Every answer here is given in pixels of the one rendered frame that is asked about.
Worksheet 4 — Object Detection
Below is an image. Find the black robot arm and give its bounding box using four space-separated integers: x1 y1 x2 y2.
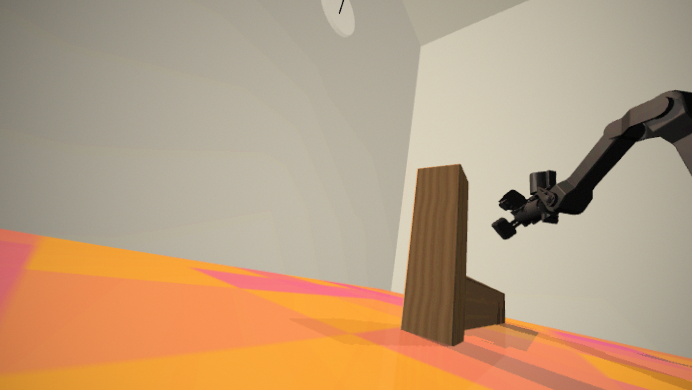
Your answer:
499 90 692 225

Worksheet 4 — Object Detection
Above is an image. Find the brown wooden post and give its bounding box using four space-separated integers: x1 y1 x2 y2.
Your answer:
400 164 468 346

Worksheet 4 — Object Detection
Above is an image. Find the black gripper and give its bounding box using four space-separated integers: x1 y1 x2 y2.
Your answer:
491 195 540 240

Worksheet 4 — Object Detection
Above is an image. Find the light wooden board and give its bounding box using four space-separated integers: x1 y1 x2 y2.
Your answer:
465 275 506 331

